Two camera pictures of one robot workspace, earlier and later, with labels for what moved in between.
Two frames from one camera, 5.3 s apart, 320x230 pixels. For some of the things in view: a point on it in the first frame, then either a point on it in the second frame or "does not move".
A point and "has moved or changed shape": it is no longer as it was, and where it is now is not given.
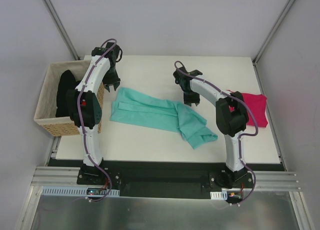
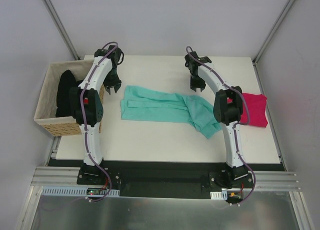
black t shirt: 67,82 does not move
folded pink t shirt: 257,103 does not move
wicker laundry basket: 45,112 does not move
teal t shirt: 132,107 has moved or changed shape
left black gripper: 111,82 does not move
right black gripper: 191,98 to 197,83
